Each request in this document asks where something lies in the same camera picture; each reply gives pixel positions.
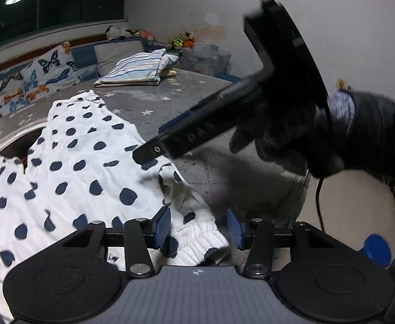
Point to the clear plastic storage box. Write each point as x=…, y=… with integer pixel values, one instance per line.
x=207, y=59

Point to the grey pillow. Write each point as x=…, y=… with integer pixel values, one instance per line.
x=113, y=57

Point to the neon yellow plush toy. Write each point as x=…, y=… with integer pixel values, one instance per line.
x=178, y=43

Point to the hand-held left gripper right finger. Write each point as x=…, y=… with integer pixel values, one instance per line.
x=235, y=231

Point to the person's right hand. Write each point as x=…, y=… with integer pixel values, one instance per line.
x=285, y=131

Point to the orange pink plush toy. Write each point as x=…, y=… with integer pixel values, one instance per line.
x=147, y=34

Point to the grey star-print bed mat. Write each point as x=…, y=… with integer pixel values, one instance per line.
x=190, y=94

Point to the white polka-dot garment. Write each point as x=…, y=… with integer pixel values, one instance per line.
x=82, y=148

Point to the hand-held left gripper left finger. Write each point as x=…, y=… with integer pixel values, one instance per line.
x=162, y=226

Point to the person's right forearm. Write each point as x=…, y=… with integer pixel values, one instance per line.
x=380, y=135

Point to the butterfly print pillow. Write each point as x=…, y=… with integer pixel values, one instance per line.
x=1, y=98
x=52, y=67

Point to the black and white plush toy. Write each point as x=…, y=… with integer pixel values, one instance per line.
x=116, y=33

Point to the blue round plastic object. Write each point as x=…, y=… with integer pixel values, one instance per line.
x=376, y=249

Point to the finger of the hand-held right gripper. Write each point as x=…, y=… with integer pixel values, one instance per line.
x=197, y=131

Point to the orange brown plush toy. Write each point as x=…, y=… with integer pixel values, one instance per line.
x=190, y=40

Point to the dark window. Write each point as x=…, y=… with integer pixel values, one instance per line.
x=65, y=0

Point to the yellow cloth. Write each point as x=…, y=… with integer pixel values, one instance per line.
x=168, y=72

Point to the blue bed bumper cushion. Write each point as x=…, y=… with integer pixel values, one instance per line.
x=84, y=59

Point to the folded blue striped blanket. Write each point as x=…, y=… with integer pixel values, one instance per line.
x=133, y=69

